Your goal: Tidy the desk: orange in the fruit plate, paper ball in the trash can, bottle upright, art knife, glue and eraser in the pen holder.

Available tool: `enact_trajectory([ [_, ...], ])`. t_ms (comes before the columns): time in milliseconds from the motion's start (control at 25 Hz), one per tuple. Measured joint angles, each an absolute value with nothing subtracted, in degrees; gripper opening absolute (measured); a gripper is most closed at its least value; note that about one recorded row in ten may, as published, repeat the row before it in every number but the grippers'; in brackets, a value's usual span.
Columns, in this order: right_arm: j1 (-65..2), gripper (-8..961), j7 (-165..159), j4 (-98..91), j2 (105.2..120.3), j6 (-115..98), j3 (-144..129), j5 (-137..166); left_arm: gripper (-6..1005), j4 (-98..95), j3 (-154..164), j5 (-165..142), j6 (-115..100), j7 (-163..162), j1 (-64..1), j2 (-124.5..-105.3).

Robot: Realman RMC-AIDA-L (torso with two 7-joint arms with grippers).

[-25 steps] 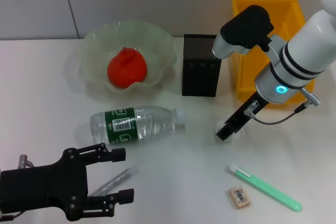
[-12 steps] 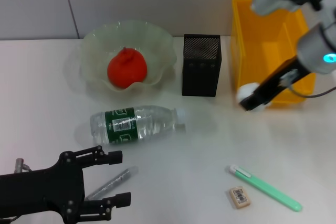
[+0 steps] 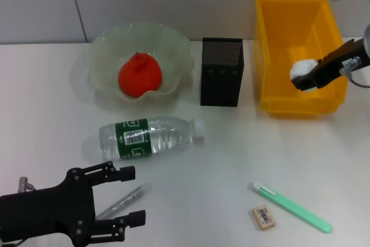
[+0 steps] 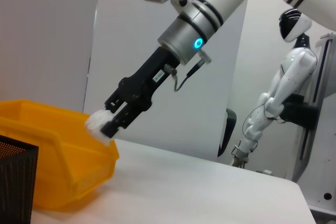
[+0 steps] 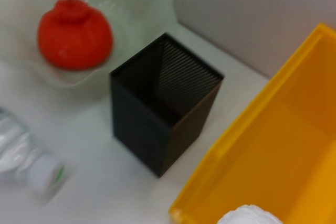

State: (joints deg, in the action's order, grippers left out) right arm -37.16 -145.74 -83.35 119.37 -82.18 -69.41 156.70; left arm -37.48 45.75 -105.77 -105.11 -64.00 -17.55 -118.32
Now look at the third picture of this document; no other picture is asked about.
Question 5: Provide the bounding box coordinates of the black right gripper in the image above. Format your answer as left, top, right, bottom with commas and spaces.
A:
291, 38, 370, 92

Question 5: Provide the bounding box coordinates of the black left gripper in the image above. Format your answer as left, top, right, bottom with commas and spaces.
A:
0, 160, 147, 247

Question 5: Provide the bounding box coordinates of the white paper ball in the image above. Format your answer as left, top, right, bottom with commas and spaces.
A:
290, 58, 319, 94

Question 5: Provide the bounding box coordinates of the clear green-label water bottle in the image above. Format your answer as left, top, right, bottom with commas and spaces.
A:
98, 116, 206, 161

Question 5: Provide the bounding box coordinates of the beige eraser with barcode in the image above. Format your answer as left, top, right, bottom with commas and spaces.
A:
250, 205, 277, 232

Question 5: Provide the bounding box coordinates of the mint green pen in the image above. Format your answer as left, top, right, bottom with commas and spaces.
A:
248, 182, 333, 235

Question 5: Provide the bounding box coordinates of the grey glitter marker pen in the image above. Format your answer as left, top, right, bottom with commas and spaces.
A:
95, 182, 153, 220

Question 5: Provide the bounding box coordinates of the black mesh pen holder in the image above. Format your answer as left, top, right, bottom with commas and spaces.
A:
199, 37, 245, 107

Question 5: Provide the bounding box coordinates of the translucent green fruit bowl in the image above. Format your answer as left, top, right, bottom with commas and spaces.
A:
88, 21, 195, 105

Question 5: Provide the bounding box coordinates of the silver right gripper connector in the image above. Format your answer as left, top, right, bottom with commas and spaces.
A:
340, 57, 361, 76

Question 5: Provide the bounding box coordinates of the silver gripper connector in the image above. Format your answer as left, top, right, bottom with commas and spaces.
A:
340, 57, 361, 76
18, 176, 37, 193

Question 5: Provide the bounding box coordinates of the yellow plastic bin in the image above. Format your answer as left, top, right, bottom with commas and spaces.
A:
254, 0, 353, 119

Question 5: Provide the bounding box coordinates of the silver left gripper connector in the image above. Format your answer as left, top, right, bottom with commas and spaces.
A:
18, 176, 37, 193

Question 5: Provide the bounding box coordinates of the thin left gripper cable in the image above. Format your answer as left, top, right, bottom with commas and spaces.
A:
0, 238, 27, 247

